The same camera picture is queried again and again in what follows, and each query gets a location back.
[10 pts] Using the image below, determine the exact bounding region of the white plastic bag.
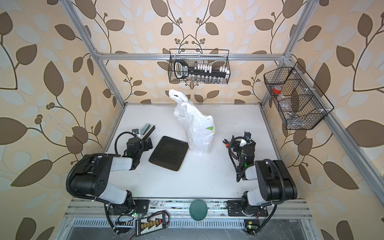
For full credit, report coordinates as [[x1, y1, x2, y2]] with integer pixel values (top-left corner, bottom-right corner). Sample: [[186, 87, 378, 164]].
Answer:
[[169, 90, 216, 156]]

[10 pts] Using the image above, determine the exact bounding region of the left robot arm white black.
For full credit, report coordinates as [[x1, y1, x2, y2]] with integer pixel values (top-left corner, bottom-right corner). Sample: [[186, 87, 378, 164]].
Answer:
[[66, 132, 153, 216]]

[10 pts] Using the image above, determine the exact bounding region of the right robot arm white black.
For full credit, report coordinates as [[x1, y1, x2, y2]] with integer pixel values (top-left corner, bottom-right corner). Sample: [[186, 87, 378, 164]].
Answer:
[[223, 133, 298, 217]]

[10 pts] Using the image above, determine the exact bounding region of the grey black stapler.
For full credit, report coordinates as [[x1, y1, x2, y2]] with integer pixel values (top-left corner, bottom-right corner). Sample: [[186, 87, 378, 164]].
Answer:
[[140, 124, 156, 141]]

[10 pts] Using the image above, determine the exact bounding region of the yellow black tape measure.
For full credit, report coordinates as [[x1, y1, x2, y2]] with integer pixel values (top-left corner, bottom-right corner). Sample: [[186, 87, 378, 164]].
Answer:
[[223, 139, 231, 148]]

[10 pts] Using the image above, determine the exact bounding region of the black square tray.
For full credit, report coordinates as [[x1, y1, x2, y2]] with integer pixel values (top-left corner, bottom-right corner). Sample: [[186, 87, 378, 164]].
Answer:
[[149, 136, 189, 172]]

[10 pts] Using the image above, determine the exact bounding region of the small circuit board right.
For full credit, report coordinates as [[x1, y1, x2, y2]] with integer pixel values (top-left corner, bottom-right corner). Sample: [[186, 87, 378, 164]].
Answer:
[[244, 220, 260, 235]]

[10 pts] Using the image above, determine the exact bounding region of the green round lid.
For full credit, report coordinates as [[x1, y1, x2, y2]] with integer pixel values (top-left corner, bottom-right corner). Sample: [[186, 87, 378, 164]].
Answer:
[[189, 199, 208, 221]]

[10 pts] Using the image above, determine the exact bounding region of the red capped bottle in basket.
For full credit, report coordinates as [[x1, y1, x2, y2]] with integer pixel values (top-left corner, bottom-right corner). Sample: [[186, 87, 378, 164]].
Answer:
[[272, 85, 283, 97]]

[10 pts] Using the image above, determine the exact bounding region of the black charging board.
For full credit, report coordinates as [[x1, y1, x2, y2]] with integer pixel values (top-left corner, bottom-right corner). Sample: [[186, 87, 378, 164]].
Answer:
[[135, 217, 168, 237]]

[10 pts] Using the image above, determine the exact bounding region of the black tool in basket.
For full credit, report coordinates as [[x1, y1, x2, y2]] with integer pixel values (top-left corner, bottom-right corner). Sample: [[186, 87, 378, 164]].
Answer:
[[172, 60, 231, 81]]

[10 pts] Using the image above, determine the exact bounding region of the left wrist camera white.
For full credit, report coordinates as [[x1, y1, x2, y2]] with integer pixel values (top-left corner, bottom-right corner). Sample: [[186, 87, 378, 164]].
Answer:
[[132, 129, 140, 135]]

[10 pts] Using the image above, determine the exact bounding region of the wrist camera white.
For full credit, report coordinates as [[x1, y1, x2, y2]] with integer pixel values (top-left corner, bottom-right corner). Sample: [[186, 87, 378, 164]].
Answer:
[[239, 132, 251, 147], [132, 129, 140, 135]]

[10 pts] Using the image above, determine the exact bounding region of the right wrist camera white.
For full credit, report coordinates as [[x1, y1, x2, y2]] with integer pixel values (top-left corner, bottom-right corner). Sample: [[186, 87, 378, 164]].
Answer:
[[239, 132, 251, 147]]

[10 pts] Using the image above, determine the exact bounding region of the right black wire basket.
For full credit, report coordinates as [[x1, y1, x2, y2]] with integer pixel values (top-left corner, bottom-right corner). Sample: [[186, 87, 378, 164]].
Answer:
[[264, 62, 334, 130]]

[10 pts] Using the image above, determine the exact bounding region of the black wire basket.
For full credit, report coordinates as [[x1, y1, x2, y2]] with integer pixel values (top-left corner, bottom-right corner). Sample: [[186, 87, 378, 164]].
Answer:
[[264, 62, 334, 130], [168, 48, 231, 85]]

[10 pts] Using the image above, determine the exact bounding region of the back black wire basket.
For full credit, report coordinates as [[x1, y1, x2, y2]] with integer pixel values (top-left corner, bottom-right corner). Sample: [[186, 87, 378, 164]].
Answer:
[[168, 48, 231, 85]]

